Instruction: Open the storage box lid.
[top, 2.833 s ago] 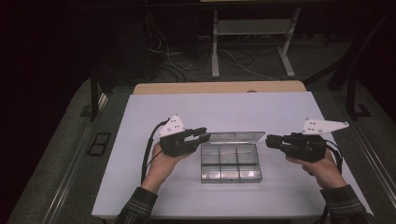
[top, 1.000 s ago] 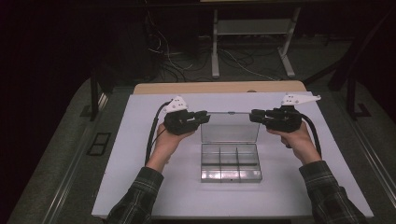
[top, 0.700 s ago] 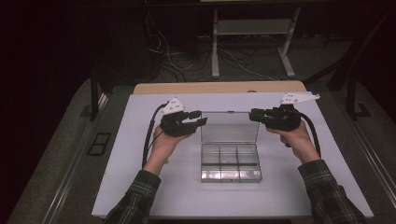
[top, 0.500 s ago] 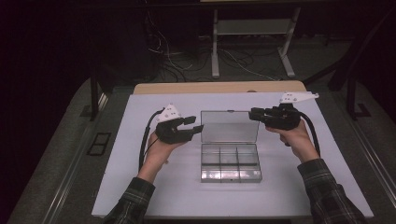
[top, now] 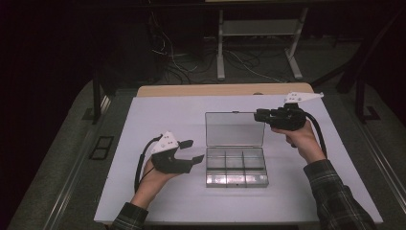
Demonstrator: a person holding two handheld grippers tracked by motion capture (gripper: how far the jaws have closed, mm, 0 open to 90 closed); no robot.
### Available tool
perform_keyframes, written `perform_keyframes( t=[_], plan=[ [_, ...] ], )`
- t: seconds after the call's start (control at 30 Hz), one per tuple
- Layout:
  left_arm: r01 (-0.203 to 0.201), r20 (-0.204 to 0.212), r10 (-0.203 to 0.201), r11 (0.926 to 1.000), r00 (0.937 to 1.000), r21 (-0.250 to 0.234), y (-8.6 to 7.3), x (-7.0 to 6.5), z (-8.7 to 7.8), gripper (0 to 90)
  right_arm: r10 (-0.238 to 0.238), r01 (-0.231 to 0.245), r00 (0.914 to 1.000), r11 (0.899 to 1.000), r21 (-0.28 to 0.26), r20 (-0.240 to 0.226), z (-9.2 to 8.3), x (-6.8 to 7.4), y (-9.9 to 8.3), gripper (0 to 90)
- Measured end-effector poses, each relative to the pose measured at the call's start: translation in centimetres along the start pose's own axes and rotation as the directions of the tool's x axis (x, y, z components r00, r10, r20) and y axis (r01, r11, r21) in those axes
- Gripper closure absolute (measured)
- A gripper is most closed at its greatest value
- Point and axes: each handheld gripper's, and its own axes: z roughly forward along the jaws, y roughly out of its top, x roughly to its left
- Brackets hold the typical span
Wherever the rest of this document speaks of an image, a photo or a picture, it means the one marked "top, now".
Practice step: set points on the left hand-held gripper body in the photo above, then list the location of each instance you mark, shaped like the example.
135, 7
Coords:
169, 163

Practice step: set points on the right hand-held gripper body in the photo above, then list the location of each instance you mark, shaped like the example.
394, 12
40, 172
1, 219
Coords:
288, 118

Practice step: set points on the person's right hand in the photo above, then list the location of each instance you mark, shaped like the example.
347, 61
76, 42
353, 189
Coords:
303, 142

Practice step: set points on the person's left hand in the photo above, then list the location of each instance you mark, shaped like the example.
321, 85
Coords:
151, 185

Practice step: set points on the dark diagonal stand leg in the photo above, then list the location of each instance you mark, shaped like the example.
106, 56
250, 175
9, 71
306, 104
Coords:
360, 67

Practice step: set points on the grey metal stand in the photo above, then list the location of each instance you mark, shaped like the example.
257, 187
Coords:
255, 28

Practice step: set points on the aluminium rail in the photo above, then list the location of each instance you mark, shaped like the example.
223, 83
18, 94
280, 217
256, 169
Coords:
383, 172
68, 191

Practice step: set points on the transparent grey compartment box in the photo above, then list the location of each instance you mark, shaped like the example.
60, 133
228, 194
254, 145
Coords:
234, 131

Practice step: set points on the black metal stand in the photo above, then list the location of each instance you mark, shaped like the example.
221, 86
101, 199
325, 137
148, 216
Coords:
360, 99

